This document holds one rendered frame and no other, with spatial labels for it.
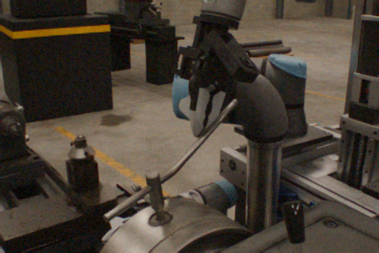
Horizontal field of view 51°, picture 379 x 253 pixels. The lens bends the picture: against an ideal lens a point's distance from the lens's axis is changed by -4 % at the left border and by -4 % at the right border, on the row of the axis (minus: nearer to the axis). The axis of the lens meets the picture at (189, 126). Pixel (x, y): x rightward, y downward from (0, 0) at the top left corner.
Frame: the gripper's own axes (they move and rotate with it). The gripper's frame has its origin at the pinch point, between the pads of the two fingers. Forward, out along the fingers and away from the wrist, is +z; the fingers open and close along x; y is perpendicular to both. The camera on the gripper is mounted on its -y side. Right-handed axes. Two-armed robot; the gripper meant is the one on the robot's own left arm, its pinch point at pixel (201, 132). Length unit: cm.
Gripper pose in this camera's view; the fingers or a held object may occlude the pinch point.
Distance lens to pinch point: 73.0
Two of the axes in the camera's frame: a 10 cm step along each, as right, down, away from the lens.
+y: -6.0, -2.7, 7.5
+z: -2.2, 9.6, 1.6
